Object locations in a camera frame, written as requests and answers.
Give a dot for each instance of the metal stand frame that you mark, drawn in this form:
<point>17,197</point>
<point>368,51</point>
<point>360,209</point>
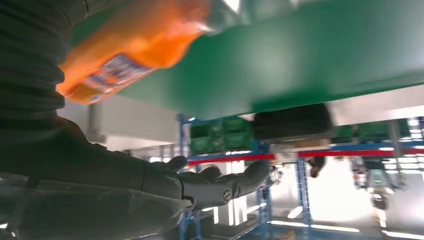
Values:
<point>93,122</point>

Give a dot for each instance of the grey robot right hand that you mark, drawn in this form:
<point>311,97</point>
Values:
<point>82,185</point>

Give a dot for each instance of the black zip carry case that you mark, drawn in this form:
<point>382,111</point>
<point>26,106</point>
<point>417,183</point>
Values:
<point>291,122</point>

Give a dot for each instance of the green table mat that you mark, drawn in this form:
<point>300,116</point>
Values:
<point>298,49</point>

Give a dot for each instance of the blue metal rack frame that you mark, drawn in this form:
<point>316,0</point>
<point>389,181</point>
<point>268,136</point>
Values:
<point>301,185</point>

